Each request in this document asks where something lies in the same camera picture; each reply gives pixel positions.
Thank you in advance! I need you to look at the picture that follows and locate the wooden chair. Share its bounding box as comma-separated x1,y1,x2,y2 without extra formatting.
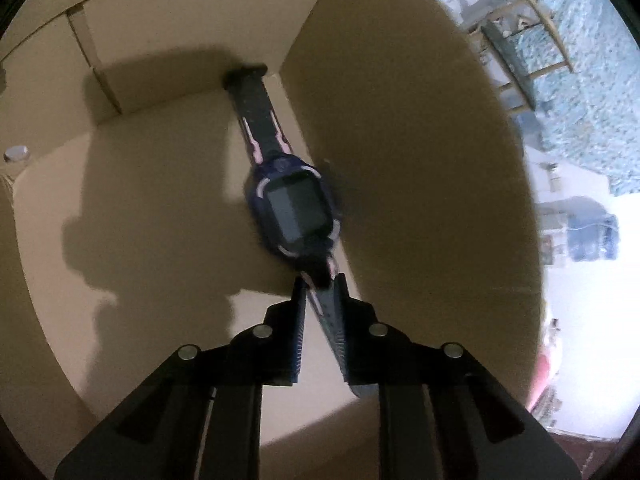
467,0,576,113

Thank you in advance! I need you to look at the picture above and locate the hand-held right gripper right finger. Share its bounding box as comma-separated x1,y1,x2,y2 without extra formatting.
332,272,583,480

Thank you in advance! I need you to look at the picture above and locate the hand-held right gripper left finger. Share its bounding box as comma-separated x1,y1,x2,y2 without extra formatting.
52,275,308,480

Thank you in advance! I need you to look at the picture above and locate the teal patterned cloth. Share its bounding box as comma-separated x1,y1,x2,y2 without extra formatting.
500,0,640,196

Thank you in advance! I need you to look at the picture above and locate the dark blue smartwatch pink strap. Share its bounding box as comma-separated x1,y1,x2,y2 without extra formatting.
222,62,373,401

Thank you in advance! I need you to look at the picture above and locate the brown cardboard box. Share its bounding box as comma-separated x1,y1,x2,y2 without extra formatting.
0,0,548,480

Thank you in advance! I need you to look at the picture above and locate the blue plastic container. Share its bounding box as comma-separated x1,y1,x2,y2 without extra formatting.
540,197,619,263

